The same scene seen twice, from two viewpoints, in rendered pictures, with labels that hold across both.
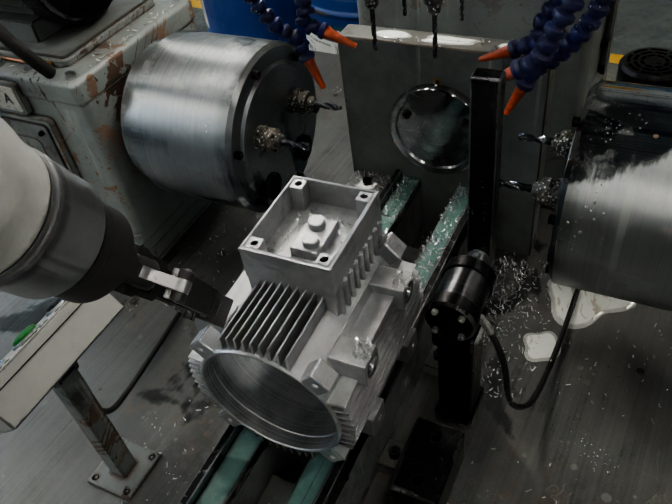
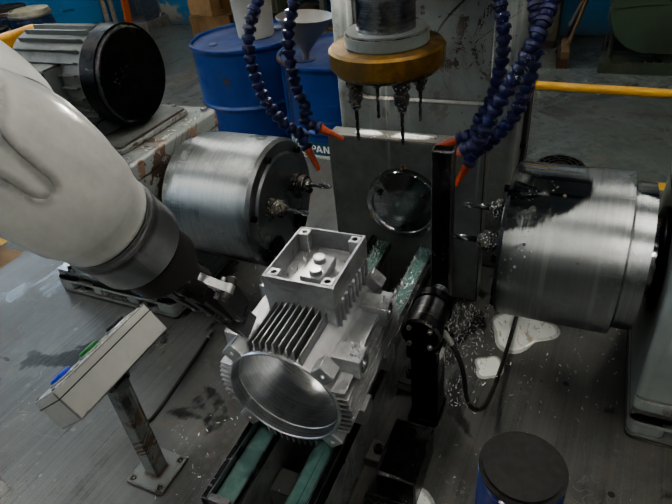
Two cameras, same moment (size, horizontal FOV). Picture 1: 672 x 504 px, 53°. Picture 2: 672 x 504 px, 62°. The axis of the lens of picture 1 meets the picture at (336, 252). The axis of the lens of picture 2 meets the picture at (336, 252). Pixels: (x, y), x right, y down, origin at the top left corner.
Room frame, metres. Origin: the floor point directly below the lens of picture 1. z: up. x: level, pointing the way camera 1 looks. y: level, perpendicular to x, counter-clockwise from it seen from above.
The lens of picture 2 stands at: (-0.09, 0.04, 1.57)
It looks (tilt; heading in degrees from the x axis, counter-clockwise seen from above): 35 degrees down; 355
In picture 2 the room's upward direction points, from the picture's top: 7 degrees counter-clockwise
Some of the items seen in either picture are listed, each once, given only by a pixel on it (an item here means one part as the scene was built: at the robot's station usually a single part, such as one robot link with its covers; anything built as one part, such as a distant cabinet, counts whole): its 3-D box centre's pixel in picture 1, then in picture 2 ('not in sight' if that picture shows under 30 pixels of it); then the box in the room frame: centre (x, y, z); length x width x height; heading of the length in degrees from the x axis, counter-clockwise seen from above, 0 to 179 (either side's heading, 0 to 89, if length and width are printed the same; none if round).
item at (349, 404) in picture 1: (311, 331); (314, 345); (0.48, 0.04, 1.01); 0.20 x 0.19 x 0.19; 149
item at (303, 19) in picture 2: not in sight; (308, 43); (2.38, -0.16, 0.93); 0.25 x 0.24 x 0.25; 145
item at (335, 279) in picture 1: (315, 244); (318, 275); (0.52, 0.02, 1.11); 0.12 x 0.11 x 0.07; 149
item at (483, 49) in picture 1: (450, 132); (412, 207); (0.87, -0.21, 0.97); 0.30 x 0.11 x 0.34; 58
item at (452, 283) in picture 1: (529, 257); (477, 296); (0.63, -0.26, 0.92); 0.45 x 0.13 x 0.24; 148
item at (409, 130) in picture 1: (436, 132); (402, 204); (0.82, -0.17, 1.01); 0.15 x 0.02 x 0.15; 58
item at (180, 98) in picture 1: (198, 115); (220, 194); (0.93, 0.18, 1.04); 0.37 x 0.25 x 0.25; 58
